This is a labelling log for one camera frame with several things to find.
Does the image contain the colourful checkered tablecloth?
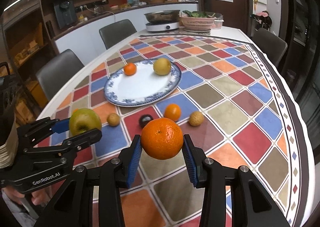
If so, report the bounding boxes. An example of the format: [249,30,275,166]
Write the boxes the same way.
[42,35,309,226]

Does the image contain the far grey dining chair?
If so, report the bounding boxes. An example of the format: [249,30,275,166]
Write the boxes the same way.
[99,19,137,49]

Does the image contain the black water dispenser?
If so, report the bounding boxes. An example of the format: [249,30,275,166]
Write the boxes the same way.
[54,0,78,29]

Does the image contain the large orange mandarin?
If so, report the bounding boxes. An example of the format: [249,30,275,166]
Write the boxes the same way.
[140,118,183,160]

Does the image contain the grey dining chair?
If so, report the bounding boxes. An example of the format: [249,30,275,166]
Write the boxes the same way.
[36,49,84,100]
[252,28,287,68]
[99,19,137,49]

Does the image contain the large yellow pear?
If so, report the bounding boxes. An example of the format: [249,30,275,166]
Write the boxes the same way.
[153,58,171,76]

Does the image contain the green apple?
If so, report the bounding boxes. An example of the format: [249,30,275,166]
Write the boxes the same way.
[69,108,102,136]

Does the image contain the steel pot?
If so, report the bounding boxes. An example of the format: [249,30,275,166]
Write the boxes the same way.
[144,10,180,24]

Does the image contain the green leafy vegetables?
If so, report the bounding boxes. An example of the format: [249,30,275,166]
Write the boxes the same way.
[182,10,223,19]

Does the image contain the person's left hand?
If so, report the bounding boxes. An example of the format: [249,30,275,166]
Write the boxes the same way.
[3,186,50,205]

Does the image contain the blue white porcelain plate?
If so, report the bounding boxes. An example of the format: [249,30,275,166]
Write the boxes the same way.
[104,59,182,107]

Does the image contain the brown round fruit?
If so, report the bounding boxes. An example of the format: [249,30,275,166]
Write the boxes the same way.
[189,111,204,127]
[107,113,120,127]

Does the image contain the white induction cooker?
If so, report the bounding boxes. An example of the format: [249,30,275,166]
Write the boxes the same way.
[146,22,180,32]

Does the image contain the near grey dining chair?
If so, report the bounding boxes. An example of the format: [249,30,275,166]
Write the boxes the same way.
[36,49,84,100]

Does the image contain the small orange citrus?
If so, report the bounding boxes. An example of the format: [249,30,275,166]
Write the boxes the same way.
[164,103,181,122]

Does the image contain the pink vegetable basket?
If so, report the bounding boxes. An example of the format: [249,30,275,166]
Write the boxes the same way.
[180,16,215,32]

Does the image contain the right grey dining chair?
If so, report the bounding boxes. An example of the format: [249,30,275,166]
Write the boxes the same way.
[252,28,287,68]

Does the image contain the dark plum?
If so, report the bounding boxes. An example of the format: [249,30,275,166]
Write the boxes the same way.
[139,114,153,128]

